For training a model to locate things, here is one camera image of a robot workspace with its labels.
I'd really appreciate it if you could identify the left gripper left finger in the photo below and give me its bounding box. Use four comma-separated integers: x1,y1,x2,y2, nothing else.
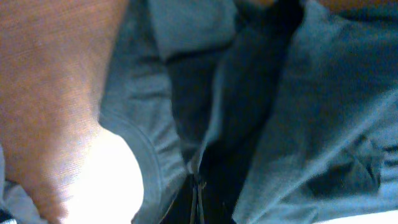
160,175,197,224

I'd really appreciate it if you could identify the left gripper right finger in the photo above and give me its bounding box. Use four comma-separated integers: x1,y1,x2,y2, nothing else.
196,182,236,224

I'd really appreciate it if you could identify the dark green t-shirt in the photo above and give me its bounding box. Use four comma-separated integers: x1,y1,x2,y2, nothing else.
1,1,397,223

